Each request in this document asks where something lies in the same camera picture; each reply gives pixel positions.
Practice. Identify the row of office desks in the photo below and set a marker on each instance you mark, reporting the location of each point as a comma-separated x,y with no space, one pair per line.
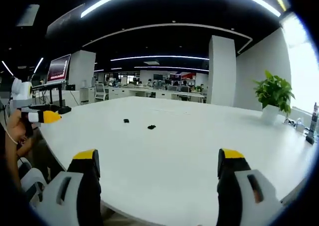
162,92

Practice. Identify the dark bottle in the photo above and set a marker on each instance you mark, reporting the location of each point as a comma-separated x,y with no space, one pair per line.
315,111

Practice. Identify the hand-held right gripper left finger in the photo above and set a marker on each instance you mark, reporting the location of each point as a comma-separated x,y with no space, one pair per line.
62,201

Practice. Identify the thin ceiling light strip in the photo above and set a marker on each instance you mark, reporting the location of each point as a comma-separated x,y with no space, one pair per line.
172,68
159,57

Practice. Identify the computer monitor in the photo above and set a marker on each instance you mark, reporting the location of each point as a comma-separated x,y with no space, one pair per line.
58,69

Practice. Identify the white mesh office chair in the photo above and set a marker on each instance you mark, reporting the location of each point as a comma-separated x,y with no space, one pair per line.
101,90

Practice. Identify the white cabinet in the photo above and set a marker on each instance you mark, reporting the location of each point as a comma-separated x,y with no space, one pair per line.
84,94

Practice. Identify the person's left hand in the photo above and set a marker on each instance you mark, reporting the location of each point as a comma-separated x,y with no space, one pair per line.
17,130

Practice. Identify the potted green plant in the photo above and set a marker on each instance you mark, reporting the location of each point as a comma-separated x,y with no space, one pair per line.
274,94

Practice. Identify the black desktop device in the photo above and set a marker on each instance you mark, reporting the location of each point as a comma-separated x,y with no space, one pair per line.
310,134

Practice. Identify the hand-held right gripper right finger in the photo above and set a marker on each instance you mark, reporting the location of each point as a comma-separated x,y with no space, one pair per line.
241,201

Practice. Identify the black monitor stand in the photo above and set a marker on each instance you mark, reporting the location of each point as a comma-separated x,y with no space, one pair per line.
61,96

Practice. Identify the large window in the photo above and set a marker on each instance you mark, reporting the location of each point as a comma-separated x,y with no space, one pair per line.
304,69

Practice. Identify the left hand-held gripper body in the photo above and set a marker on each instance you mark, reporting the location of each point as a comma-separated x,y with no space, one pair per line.
22,92

